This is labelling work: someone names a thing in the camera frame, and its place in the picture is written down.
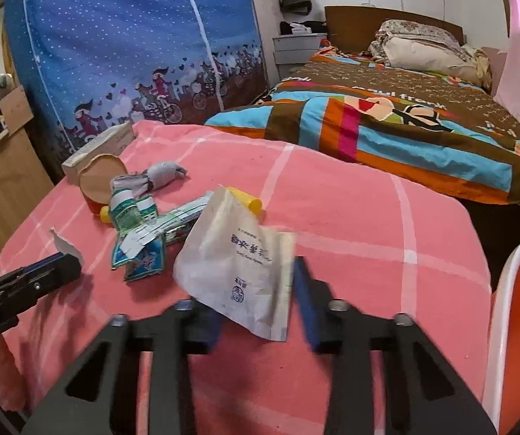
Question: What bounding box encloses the wooden cabinet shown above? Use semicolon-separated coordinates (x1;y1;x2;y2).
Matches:
0;85;55;251

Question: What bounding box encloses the white cabinet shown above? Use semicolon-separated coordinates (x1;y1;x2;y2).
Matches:
248;0;281;89

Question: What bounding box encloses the striped grey wrapper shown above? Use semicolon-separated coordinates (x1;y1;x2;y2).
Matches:
110;170;153;197

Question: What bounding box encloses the black cloth on nightstand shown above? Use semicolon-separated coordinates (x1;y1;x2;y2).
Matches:
279;20;327;36

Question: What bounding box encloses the colourful striped quilt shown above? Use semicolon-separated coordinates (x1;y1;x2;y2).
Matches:
203;47;520;206

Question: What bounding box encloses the pink checked blanket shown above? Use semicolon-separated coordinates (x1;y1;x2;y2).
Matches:
0;120;495;435

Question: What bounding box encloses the cream pillow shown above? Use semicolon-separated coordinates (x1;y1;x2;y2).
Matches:
383;36;484;86

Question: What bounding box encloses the round can with tan lid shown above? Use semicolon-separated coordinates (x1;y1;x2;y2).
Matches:
78;153;128;215

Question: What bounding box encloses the wooden bed headboard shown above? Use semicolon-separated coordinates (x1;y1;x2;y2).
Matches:
324;5;465;54

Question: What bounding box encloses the teal foil packet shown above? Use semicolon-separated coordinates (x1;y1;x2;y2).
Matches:
110;232;167;282

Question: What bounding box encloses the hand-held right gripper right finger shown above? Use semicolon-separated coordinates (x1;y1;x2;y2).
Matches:
293;256;499;435

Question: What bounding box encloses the white torn paper scrap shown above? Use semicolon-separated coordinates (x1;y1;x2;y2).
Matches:
50;227;85;264

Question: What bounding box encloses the floral folded quilt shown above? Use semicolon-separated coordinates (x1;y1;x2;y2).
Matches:
368;19;463;63

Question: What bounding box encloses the grey rolled sock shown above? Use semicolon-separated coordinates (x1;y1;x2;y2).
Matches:
144;161;187;191

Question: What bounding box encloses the grey nightstand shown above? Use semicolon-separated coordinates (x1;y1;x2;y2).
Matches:
272;33;330;81

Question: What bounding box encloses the green white packet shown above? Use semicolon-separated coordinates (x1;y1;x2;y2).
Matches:
108;188;158;233

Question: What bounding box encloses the wooden block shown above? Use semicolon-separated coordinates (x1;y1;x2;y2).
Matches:
61;121;136;185

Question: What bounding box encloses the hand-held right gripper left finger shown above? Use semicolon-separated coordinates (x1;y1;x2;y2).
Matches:
22;299;223;435

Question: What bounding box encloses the yellowish crumpled cloth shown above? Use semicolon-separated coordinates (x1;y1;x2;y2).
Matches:
462;44;493;90

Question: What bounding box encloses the blue dotted fabric wardrobe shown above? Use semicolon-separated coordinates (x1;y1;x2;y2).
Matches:
3;0;271;160

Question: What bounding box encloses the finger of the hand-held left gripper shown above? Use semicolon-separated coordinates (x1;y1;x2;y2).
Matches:
13;260;82;305
0;254;73;288

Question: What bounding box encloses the white paper bag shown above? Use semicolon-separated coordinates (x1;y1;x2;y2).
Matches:
173;185;298;343

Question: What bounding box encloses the yellow plastic cap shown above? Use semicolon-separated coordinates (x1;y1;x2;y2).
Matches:
227;187;264;224

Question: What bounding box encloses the brown cardboard piece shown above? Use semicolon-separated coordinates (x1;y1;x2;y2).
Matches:
0;85;34;137

